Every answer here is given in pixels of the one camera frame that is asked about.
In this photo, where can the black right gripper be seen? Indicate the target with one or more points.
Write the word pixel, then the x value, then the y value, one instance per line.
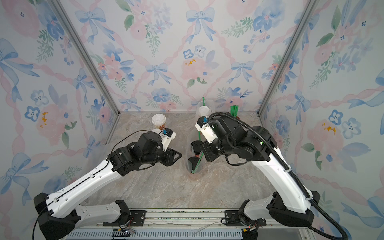
pixel 205 151

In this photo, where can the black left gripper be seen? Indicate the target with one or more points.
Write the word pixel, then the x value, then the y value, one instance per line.
pixel 163 153

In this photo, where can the white-lid red cup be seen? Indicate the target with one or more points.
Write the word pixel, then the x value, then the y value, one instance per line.
pixel 203 111

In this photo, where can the clear plastic carrier bag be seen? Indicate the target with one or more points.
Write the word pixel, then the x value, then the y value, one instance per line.
pixel 209 103

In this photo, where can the black-lid red cup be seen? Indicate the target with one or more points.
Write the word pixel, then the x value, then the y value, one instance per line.
pixel 197 147
pixel 191 163

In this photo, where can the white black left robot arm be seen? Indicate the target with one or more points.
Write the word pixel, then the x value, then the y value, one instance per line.
pixel 60 213

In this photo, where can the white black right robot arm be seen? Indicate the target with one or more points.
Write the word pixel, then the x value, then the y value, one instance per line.
pixel 289 205

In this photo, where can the front left white-lid cup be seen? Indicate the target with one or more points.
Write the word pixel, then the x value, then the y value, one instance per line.
pixel 158 131

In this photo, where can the green wrapped straws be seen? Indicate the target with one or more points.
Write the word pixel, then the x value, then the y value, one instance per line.
pixel 234 110

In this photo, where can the back left white-lid cup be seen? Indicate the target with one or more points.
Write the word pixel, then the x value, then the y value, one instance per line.
pixel 159 121

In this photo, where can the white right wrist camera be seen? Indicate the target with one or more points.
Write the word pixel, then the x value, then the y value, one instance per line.
pixel 204 128

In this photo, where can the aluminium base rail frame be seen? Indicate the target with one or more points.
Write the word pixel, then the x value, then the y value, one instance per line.
pixel 190 224

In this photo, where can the right aluminium corner post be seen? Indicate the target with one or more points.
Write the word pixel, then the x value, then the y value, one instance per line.
pixel 291 47

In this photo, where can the aluminium corner post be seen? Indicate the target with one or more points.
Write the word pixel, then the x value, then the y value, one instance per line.
pixel 291 47
pixel 64 19

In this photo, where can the left aluminium corner post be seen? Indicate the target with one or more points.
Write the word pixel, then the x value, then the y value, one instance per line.
pixel 64 19

